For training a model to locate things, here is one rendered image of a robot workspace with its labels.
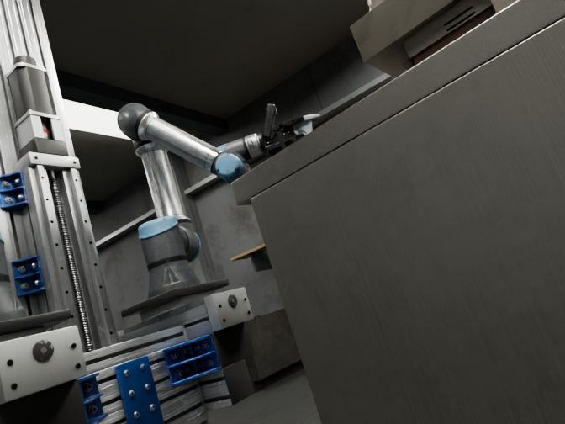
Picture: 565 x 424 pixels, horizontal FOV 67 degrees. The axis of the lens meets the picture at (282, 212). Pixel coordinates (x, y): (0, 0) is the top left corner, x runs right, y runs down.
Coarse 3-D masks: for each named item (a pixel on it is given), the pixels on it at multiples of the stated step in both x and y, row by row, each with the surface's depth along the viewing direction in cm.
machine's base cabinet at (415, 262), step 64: (512, 64) 43; (384, 128) 51; (448, 128) 47; (512, 128) 43; (320, 192) 58; (384, 192) 52; (448, 192) 47; (512, 192) 43; (320, 256) 58; (384, 256) 52; (448, 256) 47; (512, 256) 43; (320, 320) 58; (384, 320) 52; (448, 320) 48; (512, 320) 43; (320, 384) 59; (384, 384) 53; (448, 384) 48; (512, 384) 44
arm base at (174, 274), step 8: (176, 256) 122; (184, 256) 124; (152, 264) 120; (160, 264) 120; (168, 264) 120; (176, 264) 121; (184, 264) 122; (152, 272) 120; (160, 272) 119; (168, 272) 119; (176, 272) 119; (184, 272) 120; (192, 272) 123; (152, 280) 119; (160, 280) 118; (168, 280) 118; (176, 280) 118; (184, 280) 119; (192, 280) 120; (152, 288) 118; (160, 288) 117; (168, 288) 116; (176, 288) 117; (152, 296) 118
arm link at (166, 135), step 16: (128, 112) 132; (144, 112) 131; (128, 128) 133; (144, 128) 131; (160, 128) 130; (176, 128) 131; (160, 144) 131; (176, 144) 128; (192, 144) 128; (208, 144) 129; (192, 160) 129; (208, 160) 126; (224, 160) 123; (240, 160) 126; (224, 176) 123; (240, 176) 126
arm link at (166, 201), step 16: (144, 144) 142; (144, 160) 144; (160, 160) 143; (160, 176) 141; (160, 192) 140; (176, 192) 143; (160, 208) 139; (176, 208) 140; (192, 240) 136; (192, 256) 139
